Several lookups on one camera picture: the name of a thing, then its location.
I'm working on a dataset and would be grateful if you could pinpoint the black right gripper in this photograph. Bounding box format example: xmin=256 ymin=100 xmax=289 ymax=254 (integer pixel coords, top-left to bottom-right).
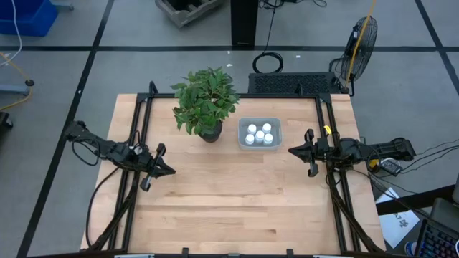
xmin=288 ymin=129 xmax=340 ymax=178

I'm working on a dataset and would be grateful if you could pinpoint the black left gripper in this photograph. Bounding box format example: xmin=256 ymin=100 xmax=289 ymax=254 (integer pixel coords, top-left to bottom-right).
xmin=138 ymin=143 xmax=176 ymax=191

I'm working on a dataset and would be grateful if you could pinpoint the green potted plant black pot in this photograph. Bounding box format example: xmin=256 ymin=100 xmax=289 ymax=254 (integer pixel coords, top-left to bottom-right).
xmin=170 ymin=66 xmax=241 ymax=143

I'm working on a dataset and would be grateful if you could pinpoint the grey plastic basket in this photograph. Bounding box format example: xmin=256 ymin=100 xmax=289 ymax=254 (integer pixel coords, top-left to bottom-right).
xmin=236 ymin=116 xmax=283 ymax=151

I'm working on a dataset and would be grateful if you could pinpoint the black perforated box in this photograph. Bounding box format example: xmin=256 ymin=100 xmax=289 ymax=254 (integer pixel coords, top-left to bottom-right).
xmin=247 ymin=71 xmax=340 ymax=96

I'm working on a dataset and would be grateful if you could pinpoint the black power adapter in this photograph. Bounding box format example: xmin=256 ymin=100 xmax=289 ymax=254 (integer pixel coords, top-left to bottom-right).
xmin=379 ymin=159 xmax=403 ymax=177

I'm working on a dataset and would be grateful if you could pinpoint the black floor bar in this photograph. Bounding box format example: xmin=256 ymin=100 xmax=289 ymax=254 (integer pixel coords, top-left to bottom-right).
xmin=375 ymin=184 xmax=456 ymax=216

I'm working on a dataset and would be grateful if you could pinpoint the white paper sheet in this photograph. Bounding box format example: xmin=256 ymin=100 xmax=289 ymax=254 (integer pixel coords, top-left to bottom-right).
xmin=375 ymin=186 xmax=420 ymax=249

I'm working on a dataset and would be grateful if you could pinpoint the yellow pole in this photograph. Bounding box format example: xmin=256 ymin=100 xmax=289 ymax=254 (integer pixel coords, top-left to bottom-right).
xmin=344 ymin=0 xmax=377 ymax=91

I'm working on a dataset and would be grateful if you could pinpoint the black floor fan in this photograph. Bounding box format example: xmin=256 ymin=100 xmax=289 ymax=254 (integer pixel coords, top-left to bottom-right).
xmin=329 ymin=16 xmax=379 ymax=97

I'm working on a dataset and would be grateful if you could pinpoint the black upright column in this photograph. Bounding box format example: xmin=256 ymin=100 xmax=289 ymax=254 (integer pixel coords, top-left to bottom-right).
xmin=230 ymin=0 xmax=259 ymax=49

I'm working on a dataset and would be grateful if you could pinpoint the black laptop case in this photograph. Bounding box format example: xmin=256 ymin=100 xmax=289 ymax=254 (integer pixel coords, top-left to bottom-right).
xmin=429 ymin=197 xmax=459 ymax=234

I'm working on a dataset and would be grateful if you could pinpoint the grey wooden pallet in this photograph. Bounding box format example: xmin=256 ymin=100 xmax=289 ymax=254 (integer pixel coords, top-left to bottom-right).
xmin=154 ymin=0 xmax=223 ymax=29

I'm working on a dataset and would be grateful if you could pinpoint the black keyboard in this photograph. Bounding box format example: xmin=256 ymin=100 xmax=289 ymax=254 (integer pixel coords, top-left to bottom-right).
xmin=415 ymin=219 xmax=459 ymax=258

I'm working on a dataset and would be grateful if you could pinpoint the black object at floor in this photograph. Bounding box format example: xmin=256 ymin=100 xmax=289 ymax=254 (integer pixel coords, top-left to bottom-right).
xmin=0 ymin=111 xmax=14 ymax=139

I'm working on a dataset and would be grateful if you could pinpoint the grey stand base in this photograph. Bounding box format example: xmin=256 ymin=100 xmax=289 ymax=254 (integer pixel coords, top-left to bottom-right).
xmin=0 ymin=84 xmax=32 ymax=97

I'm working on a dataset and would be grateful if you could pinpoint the blue plastic bin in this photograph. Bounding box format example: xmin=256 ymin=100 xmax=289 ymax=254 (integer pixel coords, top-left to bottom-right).
xmin=0 ymin=0 xmax=60 ymax=38

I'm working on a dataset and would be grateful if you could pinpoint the black aluminium table frame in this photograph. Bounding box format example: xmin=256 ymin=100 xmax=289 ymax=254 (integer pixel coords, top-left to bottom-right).
xmin=85 ymin=81 xmax=387 ymax=256

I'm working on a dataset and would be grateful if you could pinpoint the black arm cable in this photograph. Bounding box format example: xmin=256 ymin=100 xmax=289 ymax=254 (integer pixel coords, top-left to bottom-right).
xmin=85 ymin=166 xmax=121 ymax=248

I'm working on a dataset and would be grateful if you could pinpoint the coiled black cable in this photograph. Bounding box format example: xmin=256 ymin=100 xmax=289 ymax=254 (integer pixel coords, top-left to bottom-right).
xmin=252 ymin=0 xmax=285 ymax=75

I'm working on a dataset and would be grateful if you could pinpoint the black floor cable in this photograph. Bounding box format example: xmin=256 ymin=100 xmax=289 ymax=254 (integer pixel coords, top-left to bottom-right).
xmin=400 ymin=145 xmax=459 ymax=174
xmin=414 ymin=139 xmax=459 ymax=158

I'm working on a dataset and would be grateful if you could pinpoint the orange cable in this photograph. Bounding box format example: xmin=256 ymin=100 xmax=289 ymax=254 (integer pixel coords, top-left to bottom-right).
xmin=0 ymin=52 xmax=34 ymax=111

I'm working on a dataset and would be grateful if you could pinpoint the white cable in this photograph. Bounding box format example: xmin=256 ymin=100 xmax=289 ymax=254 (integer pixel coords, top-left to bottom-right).
xmin=0 ymin=0 xmax=23 ymax=67

